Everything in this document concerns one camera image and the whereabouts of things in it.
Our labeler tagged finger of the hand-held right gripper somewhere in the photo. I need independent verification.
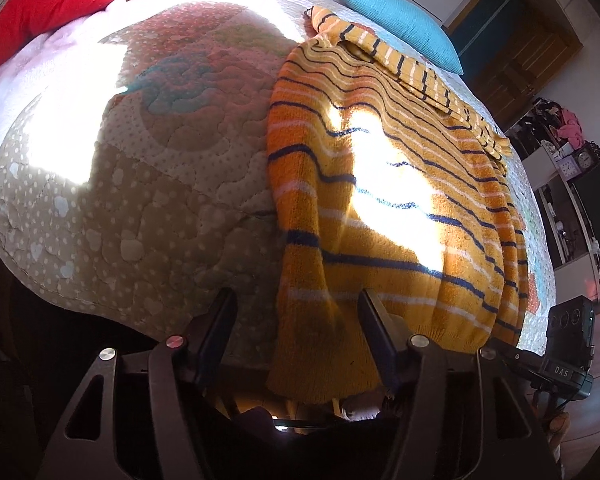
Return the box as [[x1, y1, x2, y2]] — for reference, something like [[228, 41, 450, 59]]
[[482, 337, 546, 378]]

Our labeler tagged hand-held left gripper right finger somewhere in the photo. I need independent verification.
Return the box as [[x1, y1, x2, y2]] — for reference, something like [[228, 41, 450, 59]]
[[357, 288, 564, 480]]

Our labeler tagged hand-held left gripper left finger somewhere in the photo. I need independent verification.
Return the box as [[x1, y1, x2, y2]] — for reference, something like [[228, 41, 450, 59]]
[[37, 287, 239, 480]]

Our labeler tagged orange striped knit sweater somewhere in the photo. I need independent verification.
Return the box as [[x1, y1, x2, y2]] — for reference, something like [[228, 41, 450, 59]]
[[266, 5, 531, 407]]

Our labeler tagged white shelf unit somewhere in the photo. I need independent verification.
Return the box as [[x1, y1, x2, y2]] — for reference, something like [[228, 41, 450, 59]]
[[507, 97, 600, 306]]

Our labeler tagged dotted patchwork quilt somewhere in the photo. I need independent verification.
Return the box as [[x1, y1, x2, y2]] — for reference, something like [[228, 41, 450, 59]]
[[0, 0, 559, 363]]

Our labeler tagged pink cloth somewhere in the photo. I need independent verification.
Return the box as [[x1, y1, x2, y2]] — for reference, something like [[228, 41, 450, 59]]
[[557, 107, 587, 147]]

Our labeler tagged wooden door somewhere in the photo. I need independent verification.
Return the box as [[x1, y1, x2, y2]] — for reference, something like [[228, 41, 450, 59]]
[[472, 10, 583, 128]]

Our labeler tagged blue knit pillow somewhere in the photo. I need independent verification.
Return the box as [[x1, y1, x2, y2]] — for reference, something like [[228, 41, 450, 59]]
[[340, 0, 465, 76]]

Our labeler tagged red pillow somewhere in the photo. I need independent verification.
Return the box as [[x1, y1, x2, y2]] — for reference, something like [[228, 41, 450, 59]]
[[0, 0, 324, 86]]

